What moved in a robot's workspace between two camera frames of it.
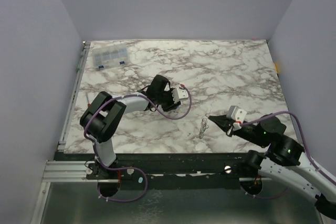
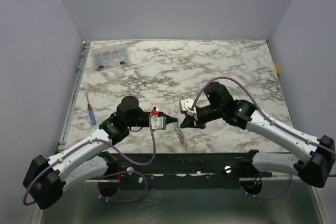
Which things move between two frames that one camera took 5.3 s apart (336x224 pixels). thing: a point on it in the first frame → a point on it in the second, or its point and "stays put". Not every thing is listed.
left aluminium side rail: (83, 56) stays put
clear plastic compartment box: (110, 55) stays put
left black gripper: (172, 105) → (169, 119)
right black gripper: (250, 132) → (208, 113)
